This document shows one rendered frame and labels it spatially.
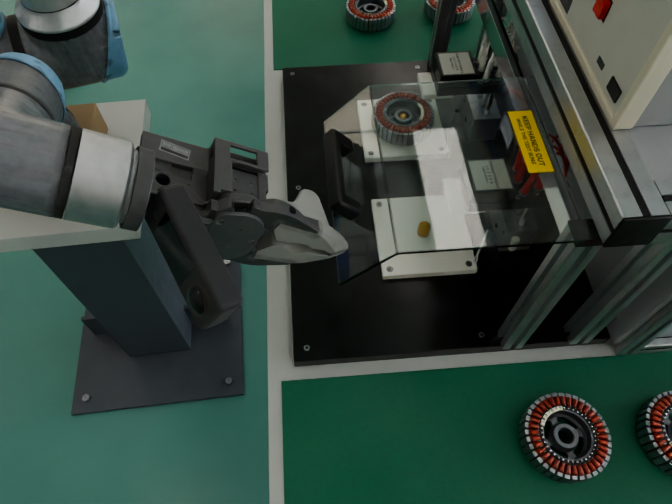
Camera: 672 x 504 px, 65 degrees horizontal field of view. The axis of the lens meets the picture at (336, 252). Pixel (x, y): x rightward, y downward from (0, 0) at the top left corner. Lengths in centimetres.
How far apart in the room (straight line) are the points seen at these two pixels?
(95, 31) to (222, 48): 167
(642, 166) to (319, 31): 87
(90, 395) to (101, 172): 130
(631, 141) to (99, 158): 49
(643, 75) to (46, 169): 51
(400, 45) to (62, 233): 79
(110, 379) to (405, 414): 109
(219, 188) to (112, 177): 8
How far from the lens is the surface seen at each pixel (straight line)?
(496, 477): 79
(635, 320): 84
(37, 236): 105
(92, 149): 45
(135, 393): 166
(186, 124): 222
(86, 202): 45
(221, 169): 48
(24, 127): 45
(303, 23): 132
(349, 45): 126
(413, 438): 78
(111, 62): 91
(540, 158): 63
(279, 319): 84
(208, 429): 159
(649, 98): 60
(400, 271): 84
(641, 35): 59
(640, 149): 61
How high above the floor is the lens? 151
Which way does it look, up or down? 58 degrees down
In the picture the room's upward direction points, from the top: straight up
